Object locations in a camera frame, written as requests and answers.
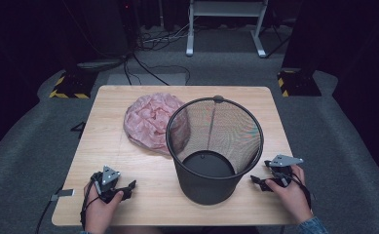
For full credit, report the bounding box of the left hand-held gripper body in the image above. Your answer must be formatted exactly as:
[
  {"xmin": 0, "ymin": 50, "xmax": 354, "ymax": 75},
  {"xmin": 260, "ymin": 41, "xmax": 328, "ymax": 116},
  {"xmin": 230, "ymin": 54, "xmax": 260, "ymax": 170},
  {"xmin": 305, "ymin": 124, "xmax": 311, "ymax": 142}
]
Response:
[{"xmin": 90, "ymin": 165, "xmax": 127, "ymax": 205}]

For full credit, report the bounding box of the right hand-held gripper black cable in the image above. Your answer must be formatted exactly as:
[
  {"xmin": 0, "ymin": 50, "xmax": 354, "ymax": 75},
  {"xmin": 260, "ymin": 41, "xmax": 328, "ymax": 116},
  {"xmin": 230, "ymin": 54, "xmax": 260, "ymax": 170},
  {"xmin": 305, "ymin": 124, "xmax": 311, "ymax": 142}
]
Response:
[{"xmin": 279, "ymin": 171, "xmax": 313, "ymax": 210}]

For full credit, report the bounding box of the black mesh wastebasket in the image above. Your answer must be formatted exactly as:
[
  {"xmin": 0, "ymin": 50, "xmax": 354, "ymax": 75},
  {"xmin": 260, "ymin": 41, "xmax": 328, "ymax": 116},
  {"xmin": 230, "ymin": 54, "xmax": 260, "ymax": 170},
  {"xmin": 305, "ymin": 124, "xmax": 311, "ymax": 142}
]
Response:
[{"xmin": 165, "ymin": 95, "xmax": 265, "ymax": 207}]

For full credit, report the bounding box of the bundle of floor cables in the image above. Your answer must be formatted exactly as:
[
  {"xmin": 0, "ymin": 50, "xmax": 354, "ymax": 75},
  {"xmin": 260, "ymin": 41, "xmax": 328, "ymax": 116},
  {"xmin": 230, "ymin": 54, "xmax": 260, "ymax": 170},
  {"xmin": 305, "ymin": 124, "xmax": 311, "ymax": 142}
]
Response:
[{"xmin": 136, "ymin": 18, "xmax": 199, "ymax": 53}]

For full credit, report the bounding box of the person's right hand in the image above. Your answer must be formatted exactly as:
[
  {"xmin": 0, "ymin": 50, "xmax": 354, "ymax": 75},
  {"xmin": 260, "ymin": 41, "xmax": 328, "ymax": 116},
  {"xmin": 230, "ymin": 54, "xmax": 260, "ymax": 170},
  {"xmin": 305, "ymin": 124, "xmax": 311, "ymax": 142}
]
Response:
[{"xmin": 264, "ymin": 164, "xmax": 314, "ymax": 225}]

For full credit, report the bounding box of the left hand-held gripper black cable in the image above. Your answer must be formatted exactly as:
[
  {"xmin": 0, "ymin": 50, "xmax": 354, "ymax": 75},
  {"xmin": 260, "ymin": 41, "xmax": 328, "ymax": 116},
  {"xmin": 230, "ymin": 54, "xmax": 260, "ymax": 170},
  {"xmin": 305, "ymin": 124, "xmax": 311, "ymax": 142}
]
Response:
[{"xmin": 79, "ymin": 174, "xmax": 102, "ymax": 229}]

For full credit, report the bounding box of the black floor cable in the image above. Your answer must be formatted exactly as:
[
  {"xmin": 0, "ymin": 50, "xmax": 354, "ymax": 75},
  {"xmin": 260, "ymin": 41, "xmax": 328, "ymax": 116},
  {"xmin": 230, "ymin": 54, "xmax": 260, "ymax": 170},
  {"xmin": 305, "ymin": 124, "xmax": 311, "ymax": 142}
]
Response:
[{"xmin": 122, "ymin": 53, "xmax": 192, "ymax": 87}]

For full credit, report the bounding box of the hand-held gripper black cable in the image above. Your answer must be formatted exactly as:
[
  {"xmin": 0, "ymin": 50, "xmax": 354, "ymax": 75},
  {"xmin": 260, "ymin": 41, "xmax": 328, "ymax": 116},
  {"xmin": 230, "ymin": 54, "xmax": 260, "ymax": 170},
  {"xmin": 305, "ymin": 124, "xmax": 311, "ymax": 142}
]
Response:
[
  {"xmin": 279, "ymin": 171, "xmax": 313, "ymax": 210},
  {"xmin": 79, "ymin": 174, "xmax": 102, "ymax": 229}
]

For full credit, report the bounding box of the person's left hand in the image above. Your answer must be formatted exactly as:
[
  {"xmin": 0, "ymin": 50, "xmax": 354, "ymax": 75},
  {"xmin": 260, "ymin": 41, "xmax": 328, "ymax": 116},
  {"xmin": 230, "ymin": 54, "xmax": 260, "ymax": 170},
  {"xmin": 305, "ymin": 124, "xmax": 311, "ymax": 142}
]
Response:
[{"xmin": 83, "ymin": 180, "xmax": 125, "ymax": 234}]

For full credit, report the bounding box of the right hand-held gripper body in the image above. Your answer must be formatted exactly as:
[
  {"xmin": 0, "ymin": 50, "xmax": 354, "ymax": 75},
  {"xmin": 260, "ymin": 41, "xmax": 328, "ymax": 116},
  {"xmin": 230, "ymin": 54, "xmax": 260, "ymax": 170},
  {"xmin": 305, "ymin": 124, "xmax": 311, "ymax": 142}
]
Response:
[{"xmin": 263, "ymin": 154, "xmax": 305, "ymax": 190}]

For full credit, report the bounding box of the grey plug with black cable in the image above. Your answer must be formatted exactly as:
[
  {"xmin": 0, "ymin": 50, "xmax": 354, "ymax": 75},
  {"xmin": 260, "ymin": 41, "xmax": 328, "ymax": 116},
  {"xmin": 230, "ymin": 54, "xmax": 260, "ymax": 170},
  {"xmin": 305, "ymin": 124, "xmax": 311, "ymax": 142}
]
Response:
[{"xmin": 34, "ymin": 188, "xmax": 76, "ymax": 234}]

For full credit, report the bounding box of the pink plastic bag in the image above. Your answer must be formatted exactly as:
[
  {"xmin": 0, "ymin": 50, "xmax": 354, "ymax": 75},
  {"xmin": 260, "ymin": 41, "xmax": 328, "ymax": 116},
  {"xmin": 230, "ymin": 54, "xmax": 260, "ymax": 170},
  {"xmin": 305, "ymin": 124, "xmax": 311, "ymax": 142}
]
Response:
[{"xmin": 123, "ymin": 92, "xmax": 191, "ymax": 156}]

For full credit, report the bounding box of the white metal stand frame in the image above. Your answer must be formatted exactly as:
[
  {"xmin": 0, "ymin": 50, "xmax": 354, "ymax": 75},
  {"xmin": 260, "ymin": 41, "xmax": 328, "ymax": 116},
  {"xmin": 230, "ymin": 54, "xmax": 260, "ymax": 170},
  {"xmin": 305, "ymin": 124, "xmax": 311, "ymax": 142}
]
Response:
[{"xmin": 185, "ymin": 0, "xmax": 270, "ymax": 59}]

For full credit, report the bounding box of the yellow black striped stand base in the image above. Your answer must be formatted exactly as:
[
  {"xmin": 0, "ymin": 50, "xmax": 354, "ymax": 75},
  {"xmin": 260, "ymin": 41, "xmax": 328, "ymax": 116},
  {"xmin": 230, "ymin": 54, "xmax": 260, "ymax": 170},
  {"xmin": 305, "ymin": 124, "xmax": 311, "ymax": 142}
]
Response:
[
  {"xmin": 48, "ymin": 69, "xmax": 99, "ymax": 99},
  {"xmin": 276, "ymin": 68, "xmax": 323, "ymax": 98}
]

